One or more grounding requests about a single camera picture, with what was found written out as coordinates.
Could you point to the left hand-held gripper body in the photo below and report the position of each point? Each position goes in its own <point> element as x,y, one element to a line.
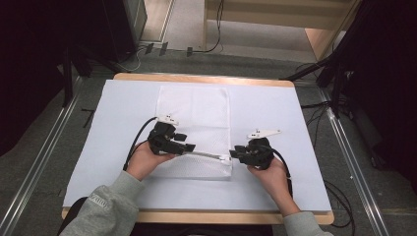
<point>162,137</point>

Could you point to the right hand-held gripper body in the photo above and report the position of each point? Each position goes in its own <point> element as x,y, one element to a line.
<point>259,154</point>

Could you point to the white mesh laundry bag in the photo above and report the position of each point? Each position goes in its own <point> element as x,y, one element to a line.
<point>203,111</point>

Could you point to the person's right hand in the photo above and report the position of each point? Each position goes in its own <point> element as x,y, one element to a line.
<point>272,178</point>

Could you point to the person's left hand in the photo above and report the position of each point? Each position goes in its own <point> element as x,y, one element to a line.
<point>144,162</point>

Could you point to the white table mat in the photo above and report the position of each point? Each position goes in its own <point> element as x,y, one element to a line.
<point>114,108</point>

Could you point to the wooden table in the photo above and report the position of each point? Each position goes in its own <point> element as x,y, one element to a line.
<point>203,217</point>

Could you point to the person's dark pants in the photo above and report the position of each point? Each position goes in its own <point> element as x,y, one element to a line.
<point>203,230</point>

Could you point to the black floor plug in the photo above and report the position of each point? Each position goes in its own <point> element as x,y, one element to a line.
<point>164,48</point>
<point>189,51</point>
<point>149,48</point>

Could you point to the black tripod stand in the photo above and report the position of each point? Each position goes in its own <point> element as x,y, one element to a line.
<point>334,65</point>

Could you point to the dark cabinet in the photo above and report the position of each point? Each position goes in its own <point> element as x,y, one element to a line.
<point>124,26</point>

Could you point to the metal floor rail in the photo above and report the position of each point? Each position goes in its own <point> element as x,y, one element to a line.
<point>36,170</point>
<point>354,164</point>

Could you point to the light wooden furniture frame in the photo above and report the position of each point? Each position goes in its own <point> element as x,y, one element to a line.
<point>278,14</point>

